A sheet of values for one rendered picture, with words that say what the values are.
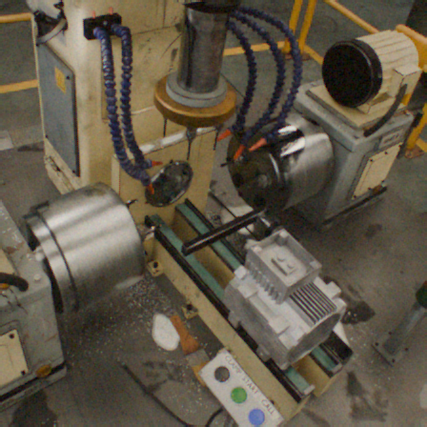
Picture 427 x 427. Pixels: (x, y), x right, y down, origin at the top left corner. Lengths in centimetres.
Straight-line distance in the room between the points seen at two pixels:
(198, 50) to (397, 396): 95
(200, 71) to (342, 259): 79
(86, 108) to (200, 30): 37
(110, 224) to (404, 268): 96
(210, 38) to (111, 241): 45
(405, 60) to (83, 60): 88
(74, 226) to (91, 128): 31
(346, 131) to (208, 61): 54
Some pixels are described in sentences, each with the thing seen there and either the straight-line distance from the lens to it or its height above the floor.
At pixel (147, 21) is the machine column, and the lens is 119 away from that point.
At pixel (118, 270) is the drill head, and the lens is 107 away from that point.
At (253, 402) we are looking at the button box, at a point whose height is 107.
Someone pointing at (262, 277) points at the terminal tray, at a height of 110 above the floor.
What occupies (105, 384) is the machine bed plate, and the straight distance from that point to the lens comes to 124.
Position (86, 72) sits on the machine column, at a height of 133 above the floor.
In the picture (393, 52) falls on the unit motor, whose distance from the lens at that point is 150.
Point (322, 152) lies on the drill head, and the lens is 139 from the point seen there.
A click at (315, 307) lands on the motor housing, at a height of 111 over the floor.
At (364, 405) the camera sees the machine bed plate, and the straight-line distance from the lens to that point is 134.
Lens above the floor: 192
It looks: 45 degrees down
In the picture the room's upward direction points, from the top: 11 degrees clockwise
